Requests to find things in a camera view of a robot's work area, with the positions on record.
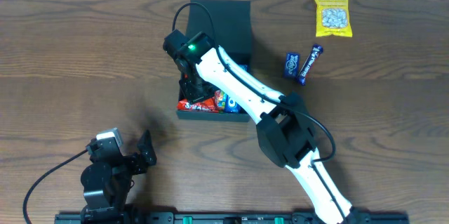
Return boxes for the blue Eclipse mints box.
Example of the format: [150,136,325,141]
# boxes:
[283,52,300,79]

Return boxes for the yellow nuts bag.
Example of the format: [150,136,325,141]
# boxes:
[314,0,353,37]

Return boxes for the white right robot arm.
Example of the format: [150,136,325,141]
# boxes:
[163,29,352,223]

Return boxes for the Haribo gummy worms bag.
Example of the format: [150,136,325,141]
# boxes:
[214,90,227,111]

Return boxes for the dark green open box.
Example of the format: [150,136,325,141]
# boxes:
[175,0,253,124]

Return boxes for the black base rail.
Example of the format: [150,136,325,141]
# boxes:
[54,209,410,224]

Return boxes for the Dairy Milk chocolate bar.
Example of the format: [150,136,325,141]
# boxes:
[295,44,323,86]

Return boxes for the blue Oreo cookie pack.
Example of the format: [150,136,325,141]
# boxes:
[223,64,248,114]

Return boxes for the red Hacks candy bag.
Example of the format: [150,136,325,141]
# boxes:
[177,98,218,113]

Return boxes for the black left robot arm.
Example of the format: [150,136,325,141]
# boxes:
[80,128,157,223]

